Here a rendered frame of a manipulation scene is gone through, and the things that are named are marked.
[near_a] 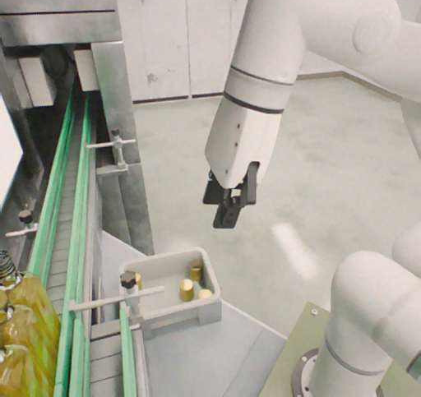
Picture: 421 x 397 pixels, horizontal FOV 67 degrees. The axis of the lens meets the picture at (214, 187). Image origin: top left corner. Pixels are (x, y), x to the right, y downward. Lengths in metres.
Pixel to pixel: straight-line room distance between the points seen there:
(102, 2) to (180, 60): 2.98
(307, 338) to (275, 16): 0.59
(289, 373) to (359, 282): 0.31
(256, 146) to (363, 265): 0.20
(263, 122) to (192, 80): 3.92
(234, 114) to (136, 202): 1.21
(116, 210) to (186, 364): 0.93
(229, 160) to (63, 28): 0.97
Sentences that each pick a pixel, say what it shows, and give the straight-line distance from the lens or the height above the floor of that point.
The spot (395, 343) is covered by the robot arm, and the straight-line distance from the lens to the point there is 0.44.
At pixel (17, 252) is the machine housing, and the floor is 0.80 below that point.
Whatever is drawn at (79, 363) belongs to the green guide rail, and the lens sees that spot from 0.60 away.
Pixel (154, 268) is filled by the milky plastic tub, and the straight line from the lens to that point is 0.88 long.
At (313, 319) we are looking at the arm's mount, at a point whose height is 0.84.
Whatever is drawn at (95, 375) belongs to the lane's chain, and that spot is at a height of 0.88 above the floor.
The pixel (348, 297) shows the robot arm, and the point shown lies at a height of 1.12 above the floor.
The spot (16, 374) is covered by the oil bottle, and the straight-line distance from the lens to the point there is 0.47.
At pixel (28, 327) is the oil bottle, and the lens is 0.52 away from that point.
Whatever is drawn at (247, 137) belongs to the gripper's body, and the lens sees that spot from 0.35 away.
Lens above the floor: 1.46
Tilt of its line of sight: 35 degrees down
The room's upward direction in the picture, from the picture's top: straight up
